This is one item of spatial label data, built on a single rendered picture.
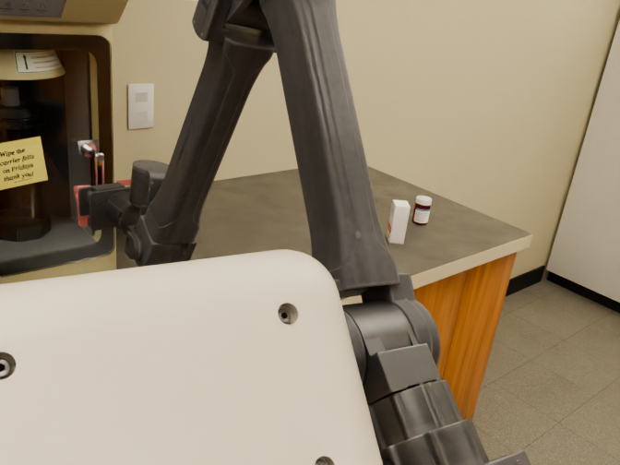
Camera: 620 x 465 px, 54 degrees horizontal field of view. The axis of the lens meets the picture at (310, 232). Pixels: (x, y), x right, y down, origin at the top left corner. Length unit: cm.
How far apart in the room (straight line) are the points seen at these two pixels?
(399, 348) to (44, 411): 29
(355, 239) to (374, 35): 164
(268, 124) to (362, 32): 45
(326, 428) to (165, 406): 8
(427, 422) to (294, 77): 32
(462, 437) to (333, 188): 22
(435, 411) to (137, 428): 26
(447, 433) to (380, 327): 10
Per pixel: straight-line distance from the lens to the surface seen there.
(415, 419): 47
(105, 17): 107
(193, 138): 75
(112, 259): 124
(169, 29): 166
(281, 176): 187
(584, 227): 366
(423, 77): 235
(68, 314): 27
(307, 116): 55
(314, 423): 29
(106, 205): 101
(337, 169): 52
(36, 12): 103
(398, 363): 48
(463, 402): 195
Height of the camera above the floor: 152
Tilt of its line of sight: 23 degrees down
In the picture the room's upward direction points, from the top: 7 degrees clockwise
